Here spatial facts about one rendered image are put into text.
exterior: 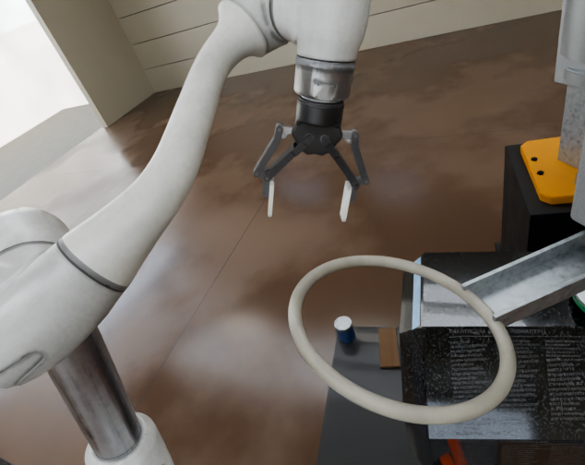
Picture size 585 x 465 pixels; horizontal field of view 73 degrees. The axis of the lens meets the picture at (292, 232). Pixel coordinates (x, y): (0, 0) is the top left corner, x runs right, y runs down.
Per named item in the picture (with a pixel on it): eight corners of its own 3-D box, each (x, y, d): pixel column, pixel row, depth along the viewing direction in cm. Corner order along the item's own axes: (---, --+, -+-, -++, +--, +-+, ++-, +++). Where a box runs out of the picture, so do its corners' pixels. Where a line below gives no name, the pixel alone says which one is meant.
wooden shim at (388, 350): (378, 329, 230) (377, 327, 229) (396, 328, 227) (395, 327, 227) (380, 368, 211) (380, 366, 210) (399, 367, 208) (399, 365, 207)
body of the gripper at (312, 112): (295, 100, 59) (290, 159, 63) (352, 104, 59) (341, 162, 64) (293, 89, 65) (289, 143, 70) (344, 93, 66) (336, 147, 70)
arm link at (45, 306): (54, 260, 42) (35, 212, 51) (-77, 398, 39) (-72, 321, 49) (146, 308, 51) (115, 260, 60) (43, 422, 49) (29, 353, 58)
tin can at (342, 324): (349, 346, 227) (344, 332, 219) (335, 339, 234) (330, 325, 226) (359, 334, 232) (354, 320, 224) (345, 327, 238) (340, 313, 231)
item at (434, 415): (426, 254, 116) (429, 245, 114) (569, 397, 77) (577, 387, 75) (264, 271, 101) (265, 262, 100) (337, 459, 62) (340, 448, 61)
